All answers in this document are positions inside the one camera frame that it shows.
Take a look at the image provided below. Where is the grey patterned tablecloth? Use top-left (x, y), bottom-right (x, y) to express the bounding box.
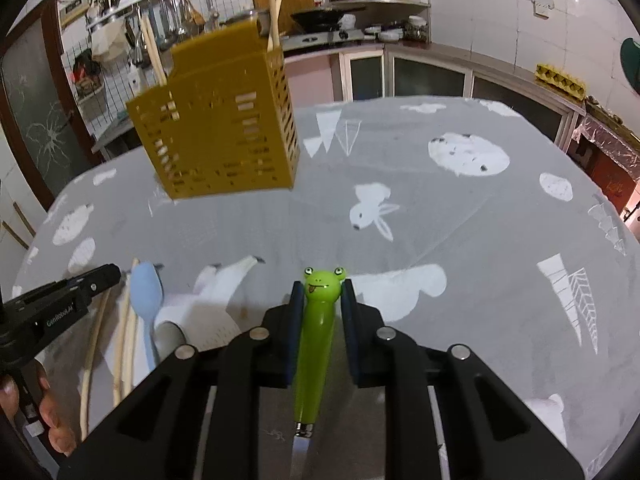
top-left (1, 96), bottom-right (639, 478)

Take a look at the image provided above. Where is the yellow plastic utensil holder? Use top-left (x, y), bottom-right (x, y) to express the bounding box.
top-left (127, 21), bottom-right (299, 200)

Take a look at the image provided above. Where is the light blue plastic spoon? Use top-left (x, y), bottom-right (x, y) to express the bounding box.
top-left (130, 261), bottom-right (164, 370)

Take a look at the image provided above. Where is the yellow egg tray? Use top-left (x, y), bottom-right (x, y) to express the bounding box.
top-left (535, 63), bottom-right (587, 102)

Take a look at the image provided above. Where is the dark wooden door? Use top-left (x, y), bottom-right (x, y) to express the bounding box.
top-left (1, 0), bottom-right (103, 209)

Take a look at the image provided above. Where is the wooden chopstick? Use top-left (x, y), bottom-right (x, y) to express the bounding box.
top-left (268, 0), bottom-right (282, 51)
top-left (79, 292), bottom-right (110, 441)
top-left (264, 0), bottom-right (278, 52)
top-left (140, 14), bottom-right (167, 86)

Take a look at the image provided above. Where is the green round wall plate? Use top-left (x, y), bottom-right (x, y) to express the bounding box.
top-left (620, 38), bottom-right (640, 93)

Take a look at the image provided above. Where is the green frog handle knife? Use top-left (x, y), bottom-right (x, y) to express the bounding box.
top-left (290, 266), bottom-right (346, 479)

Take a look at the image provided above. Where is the black wok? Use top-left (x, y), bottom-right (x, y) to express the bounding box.
top-left (291, 6), bottom-right (364, 34)

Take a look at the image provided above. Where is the gas stove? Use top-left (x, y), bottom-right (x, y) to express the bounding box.
top-left (281, 29), bottom-right (364, 52)

